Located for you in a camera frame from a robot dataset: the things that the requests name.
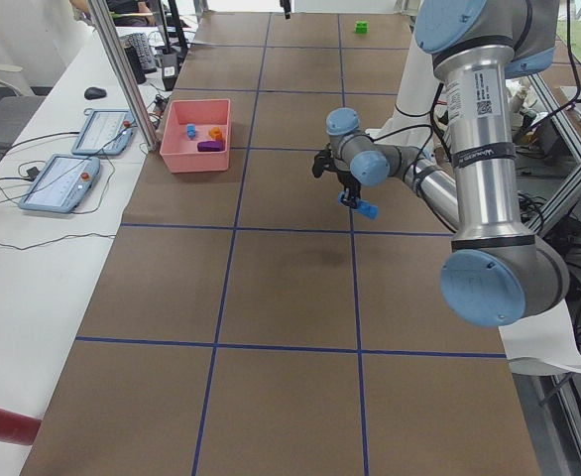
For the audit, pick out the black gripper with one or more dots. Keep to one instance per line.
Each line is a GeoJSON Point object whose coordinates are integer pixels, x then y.
{"type": "Point", "coordinates": [346, 180]}

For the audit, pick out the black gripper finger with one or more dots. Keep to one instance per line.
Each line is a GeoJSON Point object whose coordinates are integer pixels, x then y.
{"type": "Point", "coordinates": [286, 6]}

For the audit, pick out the long blue block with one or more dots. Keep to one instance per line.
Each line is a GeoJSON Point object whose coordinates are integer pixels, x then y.
{"type": "Point", "coordinates": [367, 209]}

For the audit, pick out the green block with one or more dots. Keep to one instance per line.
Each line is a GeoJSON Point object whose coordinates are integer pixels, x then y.
{"type": "Point", "coordinates": [361, 27]}

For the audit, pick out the orange block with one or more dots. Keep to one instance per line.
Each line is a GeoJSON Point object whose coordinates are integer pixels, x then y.
{"type": "Point", "coordinates": [215, 134]}

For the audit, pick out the purple block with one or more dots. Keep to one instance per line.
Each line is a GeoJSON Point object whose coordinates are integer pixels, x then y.
{"type": "Point", "coordinates": [210, 146]}

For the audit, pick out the small blue block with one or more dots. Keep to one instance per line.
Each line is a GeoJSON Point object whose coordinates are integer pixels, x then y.
{"type": "Point", "coordinates": [190, 131]}

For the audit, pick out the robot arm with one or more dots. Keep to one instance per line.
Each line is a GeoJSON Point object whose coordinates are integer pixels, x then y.
{"type": "Point", "coordinates": [499, 271]}

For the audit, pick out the pink plastic box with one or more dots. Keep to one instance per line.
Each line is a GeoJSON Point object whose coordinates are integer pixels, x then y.
{"type": "Point", "coordinates": [197, 136]}

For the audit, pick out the black keyboard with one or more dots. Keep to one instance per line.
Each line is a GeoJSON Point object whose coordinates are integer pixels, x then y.
{"type": "Point", "coordinates": [145, 53]}

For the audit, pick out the black computer mouse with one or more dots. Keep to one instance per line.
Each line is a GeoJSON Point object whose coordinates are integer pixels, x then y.
{"type": "Point", "coordinates": [93, 93]}

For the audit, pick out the far teach pendant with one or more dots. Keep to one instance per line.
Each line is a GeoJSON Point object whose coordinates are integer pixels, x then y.
{"type": "Point", "coordinates": [105, 132]}

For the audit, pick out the teach pendant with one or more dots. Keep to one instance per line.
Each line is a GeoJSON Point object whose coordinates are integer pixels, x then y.
{"type": "Point", "coordinates": [62, 184]}
{"type": "Point", "coordinates": [105, 132]}

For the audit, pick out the white paper sheet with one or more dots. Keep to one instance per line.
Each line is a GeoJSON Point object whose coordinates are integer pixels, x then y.
{"type": "Point", "coordinates": [543, 344]}

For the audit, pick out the near teach pendant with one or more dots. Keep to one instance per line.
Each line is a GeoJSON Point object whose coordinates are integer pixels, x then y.
{"type": "Point", "coordinates": [62, 184]}

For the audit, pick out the red cylinder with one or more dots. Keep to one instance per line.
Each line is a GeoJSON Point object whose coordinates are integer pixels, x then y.
{"type": "Point", "coordinates": [17, 428]}

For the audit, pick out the white camera stand base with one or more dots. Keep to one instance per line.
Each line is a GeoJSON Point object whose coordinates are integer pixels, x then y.
{"type": "Point", "coordinates": [413, 102]}

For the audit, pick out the aluminium frame post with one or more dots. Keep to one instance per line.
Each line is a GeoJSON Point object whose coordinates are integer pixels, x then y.
{"type": "Point", "coordinates": [105, 27]}

